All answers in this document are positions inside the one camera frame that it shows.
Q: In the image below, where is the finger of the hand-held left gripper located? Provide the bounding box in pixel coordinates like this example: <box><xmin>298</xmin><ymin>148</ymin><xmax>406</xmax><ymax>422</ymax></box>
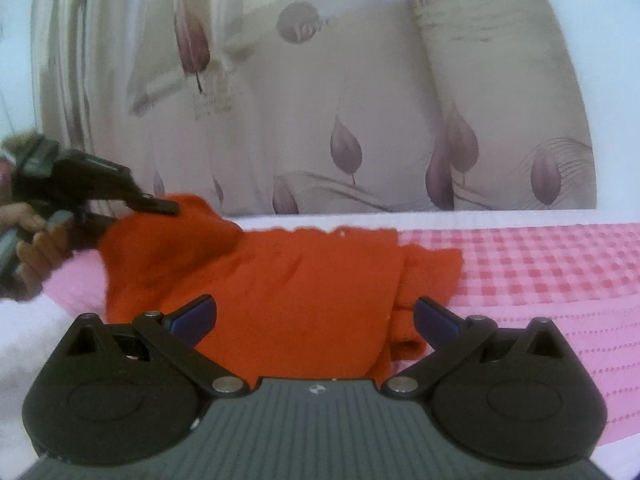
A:
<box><xmin>119</xmin><ymin>180</ymin><xmax>180</xmax><ymax>217</ymax></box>
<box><xmin>74</xmin><ymin>211</ymin><xmax>126</xmax><ymax>250</ymax></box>

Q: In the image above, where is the red knit garment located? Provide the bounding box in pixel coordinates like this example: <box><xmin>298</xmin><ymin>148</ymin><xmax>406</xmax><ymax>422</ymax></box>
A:
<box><xmin>97</xmin><ymin>192</ymin><xmax>464</xmax><ymax>382</ymax></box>

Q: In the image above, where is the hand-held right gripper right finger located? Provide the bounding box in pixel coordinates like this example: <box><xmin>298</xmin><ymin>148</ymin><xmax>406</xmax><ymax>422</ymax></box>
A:
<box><xmin>381</xmin><ymin>296</ymin><xmax>577</xmax><ymax>402</ymax></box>

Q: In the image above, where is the pink checked bed sheet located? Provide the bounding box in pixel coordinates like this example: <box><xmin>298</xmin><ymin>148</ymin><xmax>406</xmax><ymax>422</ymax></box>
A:
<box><xmin>0</xmin><ymin>209</ymin><xmax>640</xmax><ymax>480</ymax></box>

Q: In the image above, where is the beige floral curtain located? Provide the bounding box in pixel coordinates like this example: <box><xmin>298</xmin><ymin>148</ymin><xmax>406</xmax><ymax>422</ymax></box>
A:
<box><xmin>30</xmin><ymin>0</ymin><xmax>599</xmax><ymax>217</ymax></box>

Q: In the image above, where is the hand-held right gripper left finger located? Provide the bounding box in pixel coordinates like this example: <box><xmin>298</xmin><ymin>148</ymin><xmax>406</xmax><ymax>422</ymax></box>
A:
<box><xmin>64</xmin><ymin>294</ymin><xmax>249</xmax><ymax>402</ymax></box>

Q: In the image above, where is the person's left hand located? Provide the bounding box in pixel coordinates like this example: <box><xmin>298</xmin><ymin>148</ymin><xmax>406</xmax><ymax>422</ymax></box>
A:
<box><xmin>0</xmin><ymin>201</ymin><xmax>77</xmax><ymax>303</ymax></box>

